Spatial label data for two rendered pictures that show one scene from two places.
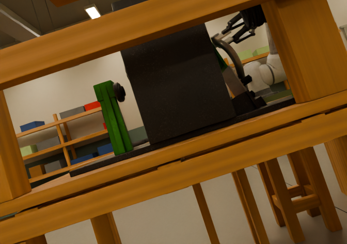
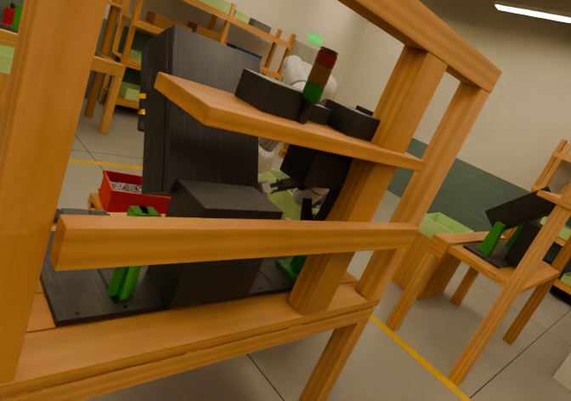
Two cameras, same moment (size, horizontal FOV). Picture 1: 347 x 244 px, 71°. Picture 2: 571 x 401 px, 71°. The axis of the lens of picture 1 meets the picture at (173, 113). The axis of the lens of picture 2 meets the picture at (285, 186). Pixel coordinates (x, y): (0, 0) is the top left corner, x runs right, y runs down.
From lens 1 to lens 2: 1.04 m
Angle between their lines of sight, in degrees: 51
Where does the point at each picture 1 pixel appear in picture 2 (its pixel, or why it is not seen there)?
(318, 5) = (348, 256)
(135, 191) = (154, 371)
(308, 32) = (332, 272)
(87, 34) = (222, 242)
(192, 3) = (304, 243)
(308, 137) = (284, 338)
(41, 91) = not seen: outside the picture
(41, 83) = not seen: outside the picture
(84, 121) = not seen: outside the picture
